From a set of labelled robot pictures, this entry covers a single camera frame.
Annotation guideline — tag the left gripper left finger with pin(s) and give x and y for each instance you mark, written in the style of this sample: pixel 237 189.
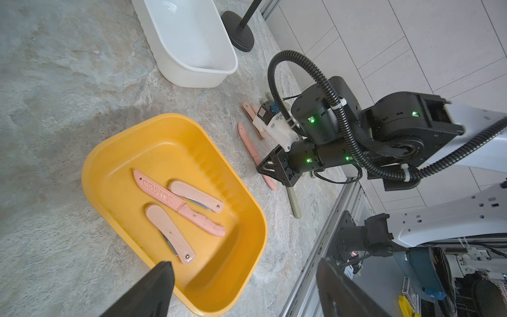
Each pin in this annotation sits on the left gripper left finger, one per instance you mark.
pixel 150 296

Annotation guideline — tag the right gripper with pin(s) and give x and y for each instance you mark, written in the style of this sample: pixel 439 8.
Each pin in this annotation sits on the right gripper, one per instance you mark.
pixel 306 156

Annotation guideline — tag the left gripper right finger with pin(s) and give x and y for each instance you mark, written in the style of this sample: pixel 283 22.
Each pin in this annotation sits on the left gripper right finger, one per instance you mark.
pixel 340 296

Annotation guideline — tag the pink fruit knife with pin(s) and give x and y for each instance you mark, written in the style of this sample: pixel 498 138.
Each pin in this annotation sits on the pink fruit knife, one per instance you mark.
pixel 174 238

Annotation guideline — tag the yellow plastic storage box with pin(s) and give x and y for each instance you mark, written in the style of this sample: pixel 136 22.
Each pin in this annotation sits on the yellow plastic storage box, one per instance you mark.
pixel 173 147

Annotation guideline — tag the long pink ceramic knife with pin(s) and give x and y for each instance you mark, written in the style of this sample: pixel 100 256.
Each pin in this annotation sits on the long pink ceramic knife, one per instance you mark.
pixel 177 204

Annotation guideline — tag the white plastic storage box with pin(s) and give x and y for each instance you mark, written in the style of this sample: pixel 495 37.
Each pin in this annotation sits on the white plastic storage box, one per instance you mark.
pixel 188 40

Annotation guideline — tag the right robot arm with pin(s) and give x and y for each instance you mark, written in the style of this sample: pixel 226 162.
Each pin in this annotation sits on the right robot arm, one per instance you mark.
pixel 402 139

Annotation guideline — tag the green folded knife front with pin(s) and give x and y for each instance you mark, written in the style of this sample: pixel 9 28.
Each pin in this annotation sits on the green folded knife front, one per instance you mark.
pixel 295 206

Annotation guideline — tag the black stand with round disc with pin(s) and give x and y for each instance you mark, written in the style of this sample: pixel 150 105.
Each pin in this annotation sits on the black stand with round disc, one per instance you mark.
pixel 237 27

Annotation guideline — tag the aluminium mounting rail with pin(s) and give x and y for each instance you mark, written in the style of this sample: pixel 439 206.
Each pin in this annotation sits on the aluminium mounting rail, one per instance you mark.
pixel 351 208

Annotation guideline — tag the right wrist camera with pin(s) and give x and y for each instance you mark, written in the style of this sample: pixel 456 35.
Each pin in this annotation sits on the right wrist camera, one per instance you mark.
pixel 269 119

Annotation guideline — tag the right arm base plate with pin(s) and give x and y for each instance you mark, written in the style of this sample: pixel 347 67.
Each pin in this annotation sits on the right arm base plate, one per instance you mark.
pixel 372 237

